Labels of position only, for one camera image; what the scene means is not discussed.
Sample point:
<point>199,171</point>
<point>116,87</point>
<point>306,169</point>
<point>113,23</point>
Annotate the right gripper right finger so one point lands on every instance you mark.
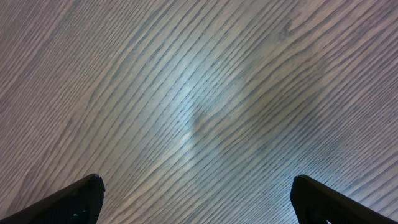
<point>314,202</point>

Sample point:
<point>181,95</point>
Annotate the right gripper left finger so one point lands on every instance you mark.
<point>79,203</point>

